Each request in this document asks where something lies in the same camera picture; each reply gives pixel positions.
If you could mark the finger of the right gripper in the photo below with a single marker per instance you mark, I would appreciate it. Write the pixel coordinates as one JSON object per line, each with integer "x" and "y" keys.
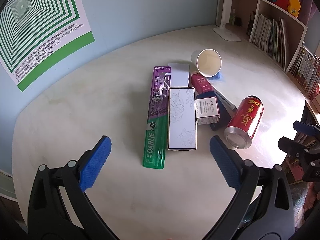
{"x": 310, "y": 130}
{"x": 293, "y": 148}

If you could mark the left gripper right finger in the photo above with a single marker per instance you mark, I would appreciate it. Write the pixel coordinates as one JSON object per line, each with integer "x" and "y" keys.
{"x": 261, "y": 207}

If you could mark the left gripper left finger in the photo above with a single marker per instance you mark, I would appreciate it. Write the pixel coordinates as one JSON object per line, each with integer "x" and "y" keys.
{"x": 59, "y": 207}

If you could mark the red herbal tea can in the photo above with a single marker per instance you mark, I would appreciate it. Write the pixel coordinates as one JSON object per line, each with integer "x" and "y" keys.
{"x": 241, "y": 129}

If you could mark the white marker pen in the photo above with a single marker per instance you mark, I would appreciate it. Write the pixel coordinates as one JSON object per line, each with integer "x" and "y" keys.
{"x": 225, "y": 100}

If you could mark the dark navy box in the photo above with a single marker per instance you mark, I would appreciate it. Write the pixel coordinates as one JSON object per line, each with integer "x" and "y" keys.
{"x": 225, "y": 117}

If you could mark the white Shiseido small box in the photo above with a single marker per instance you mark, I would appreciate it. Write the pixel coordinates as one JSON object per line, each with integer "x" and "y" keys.
{"x": 207, "y": 111}

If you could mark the blue stuff plastic bag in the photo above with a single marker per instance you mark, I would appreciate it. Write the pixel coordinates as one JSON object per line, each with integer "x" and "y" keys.
{"x": 218, "y": 77}

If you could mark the magenta small carton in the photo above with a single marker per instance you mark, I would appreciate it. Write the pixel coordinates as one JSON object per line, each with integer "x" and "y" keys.
{"x": 200, "y": 83}

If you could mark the white floral long box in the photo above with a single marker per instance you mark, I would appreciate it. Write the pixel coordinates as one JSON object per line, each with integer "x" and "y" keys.
{"x": 182, "y": 124}

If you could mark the white paper cup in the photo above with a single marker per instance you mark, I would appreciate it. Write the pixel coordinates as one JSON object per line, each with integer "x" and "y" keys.
{"x": 208, "y": 62}

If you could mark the Darlie toothbrush package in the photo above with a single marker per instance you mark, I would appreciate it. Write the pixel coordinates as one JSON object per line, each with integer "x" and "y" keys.
{"x": 156, "y": 133}

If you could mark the white plain box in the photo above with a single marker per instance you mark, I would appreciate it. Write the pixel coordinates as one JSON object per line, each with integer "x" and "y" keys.
{"x": 179, "y": 74}

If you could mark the wooden bookshelf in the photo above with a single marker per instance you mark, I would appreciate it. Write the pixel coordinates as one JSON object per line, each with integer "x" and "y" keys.
{"x": 280, "y": 36}

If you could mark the yellow duck toy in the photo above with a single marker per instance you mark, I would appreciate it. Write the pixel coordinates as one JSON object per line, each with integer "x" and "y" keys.
{"x": 294, "y": 7}

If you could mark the white desk lamp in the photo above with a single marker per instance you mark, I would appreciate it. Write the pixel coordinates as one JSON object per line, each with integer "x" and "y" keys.
{"x": 224, "y": 33}

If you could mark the green striped wall poster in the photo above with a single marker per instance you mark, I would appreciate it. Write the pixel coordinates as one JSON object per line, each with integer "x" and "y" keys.
{"x": 37, "y": 34}

